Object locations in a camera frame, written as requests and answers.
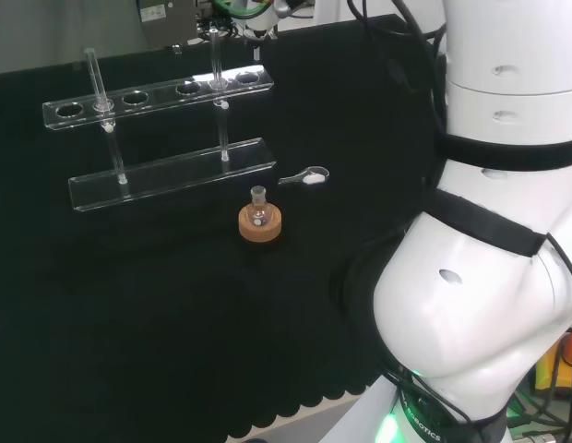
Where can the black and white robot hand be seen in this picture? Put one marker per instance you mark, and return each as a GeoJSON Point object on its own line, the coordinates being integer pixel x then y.
{"type": "Point", "coordinates": [281, 7]}

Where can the glass weighing funnel with powder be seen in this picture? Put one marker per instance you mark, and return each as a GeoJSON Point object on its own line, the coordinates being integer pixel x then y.
{"type": "Point", "coordinates": [313, 177]}

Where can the clear acrylic funnel stand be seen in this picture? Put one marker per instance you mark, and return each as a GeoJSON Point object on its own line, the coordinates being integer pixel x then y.
{"type": "Point", "coordinates": [175, 173]}

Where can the clear cloth clip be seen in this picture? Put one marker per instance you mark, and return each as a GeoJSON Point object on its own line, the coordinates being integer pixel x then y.
{"type": "Point", "coordinates": [176, 48]}

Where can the grey metal equipment box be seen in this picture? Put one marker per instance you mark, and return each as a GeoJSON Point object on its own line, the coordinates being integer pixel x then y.
{"type": "Point", "coordinates": [168, 23]}

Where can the small round-bottom glass flask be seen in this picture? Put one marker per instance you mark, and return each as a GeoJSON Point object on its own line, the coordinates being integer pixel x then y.
{"type": "Point", "coordinates": [258, 214]}

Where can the black bench cloth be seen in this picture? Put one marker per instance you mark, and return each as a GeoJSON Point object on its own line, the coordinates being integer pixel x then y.
{"type": "Point", "coordinates": [129, 300]}

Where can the yellow stop button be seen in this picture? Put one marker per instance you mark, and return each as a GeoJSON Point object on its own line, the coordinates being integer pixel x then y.
{"type": "Point", "coordinates": [556, 369]}

